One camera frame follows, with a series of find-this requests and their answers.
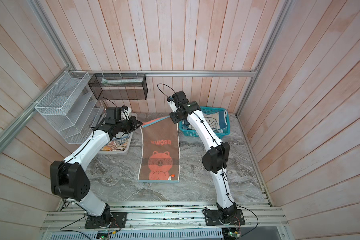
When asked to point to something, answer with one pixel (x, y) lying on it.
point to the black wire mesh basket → (119, 86)
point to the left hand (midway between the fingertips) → (142, 124)
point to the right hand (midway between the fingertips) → (175, 115)
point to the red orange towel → (159, 152)
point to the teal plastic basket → (191, 133)
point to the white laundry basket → (121, 153)
